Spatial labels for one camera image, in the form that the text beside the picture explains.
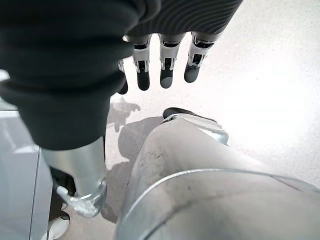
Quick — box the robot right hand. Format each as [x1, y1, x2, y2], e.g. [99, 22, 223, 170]
[0, 0, 244, 219]

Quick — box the white blue medical cart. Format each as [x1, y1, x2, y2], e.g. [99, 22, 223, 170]
[0, 97, 76, 240]

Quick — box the cart caster wheel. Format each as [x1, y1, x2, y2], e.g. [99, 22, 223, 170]
[46, 211, 72, 240]

